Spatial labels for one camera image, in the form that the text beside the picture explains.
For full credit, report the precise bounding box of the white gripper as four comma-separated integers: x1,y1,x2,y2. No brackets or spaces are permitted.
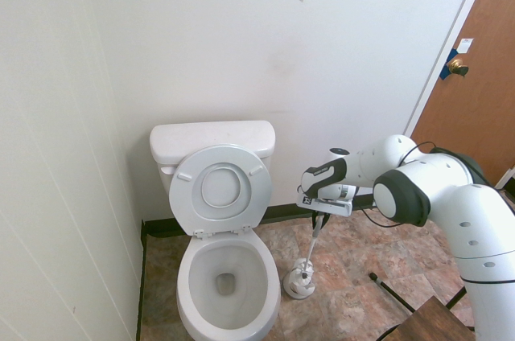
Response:
296,191,355,227

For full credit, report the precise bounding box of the white toilet brush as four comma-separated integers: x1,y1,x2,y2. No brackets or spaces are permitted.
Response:
295,214,328,282

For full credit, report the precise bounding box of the white toilet brush holder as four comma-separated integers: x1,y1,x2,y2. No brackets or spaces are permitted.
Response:
286,257,316,300

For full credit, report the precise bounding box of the white toilet tank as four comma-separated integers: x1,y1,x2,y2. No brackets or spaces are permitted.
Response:
156,160,181,199

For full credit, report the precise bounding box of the white toilet bowl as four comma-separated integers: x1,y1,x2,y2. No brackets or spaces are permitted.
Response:
175,229,282,341

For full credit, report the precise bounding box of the black baseboard beside toilet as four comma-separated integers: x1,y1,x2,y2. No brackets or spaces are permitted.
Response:
135,219,148,341

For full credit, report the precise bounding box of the brown wooden table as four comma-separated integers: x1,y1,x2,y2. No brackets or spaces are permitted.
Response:
377,295,480,341

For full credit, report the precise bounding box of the blue tape strip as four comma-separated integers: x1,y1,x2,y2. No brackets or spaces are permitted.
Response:
439,47,464,81

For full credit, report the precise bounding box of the brown wooden door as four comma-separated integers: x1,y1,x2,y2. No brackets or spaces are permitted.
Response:
406,0,515,194

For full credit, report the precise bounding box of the brass door knob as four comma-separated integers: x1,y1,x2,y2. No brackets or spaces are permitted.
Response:
447,56,470,77

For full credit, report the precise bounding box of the white door label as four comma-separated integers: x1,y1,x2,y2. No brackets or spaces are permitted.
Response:
455,37,476,55

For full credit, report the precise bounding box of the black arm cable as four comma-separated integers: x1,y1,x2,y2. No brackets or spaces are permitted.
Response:
352,141,515,230

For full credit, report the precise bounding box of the black camera tripod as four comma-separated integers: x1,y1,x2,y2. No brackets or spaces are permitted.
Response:
369,272,480,335

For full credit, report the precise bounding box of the white door frame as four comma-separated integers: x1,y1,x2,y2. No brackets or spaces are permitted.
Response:
401,0,501,141

